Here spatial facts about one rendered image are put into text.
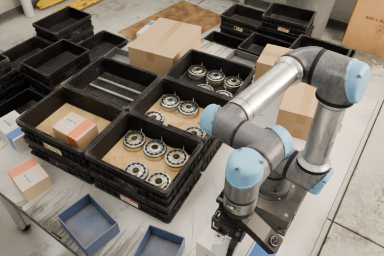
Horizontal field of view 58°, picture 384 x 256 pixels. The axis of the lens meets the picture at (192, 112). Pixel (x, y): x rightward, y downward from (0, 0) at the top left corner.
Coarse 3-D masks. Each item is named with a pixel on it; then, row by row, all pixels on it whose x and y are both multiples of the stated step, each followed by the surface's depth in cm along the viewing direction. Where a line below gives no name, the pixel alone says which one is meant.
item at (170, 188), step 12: (120, 120) 155; (144, 120) 156; (108, 132) 150; (180, 132) 150; (96, 144) 145; (192, 156) 140; (108, 168) 137; (132, 180) 133; (144, 180) 131; (156, 192) 129; (168, 192) 128
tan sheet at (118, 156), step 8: (120, 144) 158; (112, 152) 154; (120, 152) 154; (128, 152) 154; (136, 152) 154; (104, 160) 151; (112, 160) 151; (120, 160) 151; (128, 160) 151; (136, 160) 151; (144, 160) 151; (160, 160) 151; (120, 168) 148; (152, 168) 148; (160, 168) 148
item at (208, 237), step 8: (208, 224) 95; (208, 232) 94; (216, 232) 94; (200, 240) 92; (208, 240) 92; (216, 240) 92; (248, 240) 92; (200, 248) 92; (208, 248) 90; (240, 248) 90; (248, 248) 90; (256, 248) 90; (280, 248) 90
